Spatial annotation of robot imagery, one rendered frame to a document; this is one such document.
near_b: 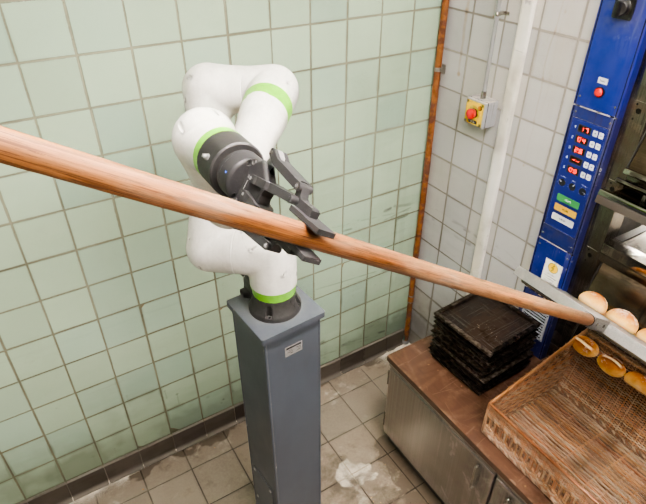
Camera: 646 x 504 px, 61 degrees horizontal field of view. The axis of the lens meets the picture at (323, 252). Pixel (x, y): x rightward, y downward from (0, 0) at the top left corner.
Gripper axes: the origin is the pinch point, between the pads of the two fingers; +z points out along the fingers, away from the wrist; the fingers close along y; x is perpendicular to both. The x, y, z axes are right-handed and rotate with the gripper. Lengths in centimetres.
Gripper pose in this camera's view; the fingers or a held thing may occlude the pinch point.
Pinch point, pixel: (305, 234)
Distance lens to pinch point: 68.9
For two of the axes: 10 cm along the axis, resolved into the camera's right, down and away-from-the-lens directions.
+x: -7.2, -2.0, -6.7
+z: 5.2, 4.9, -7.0
